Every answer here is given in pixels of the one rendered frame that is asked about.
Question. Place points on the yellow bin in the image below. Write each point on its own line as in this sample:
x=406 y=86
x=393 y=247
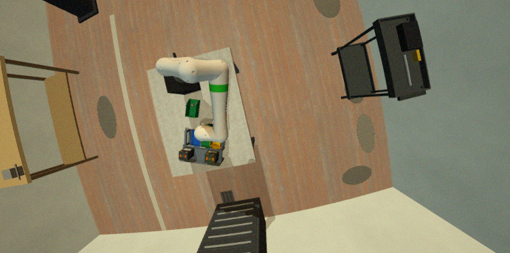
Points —
x=215 y=144

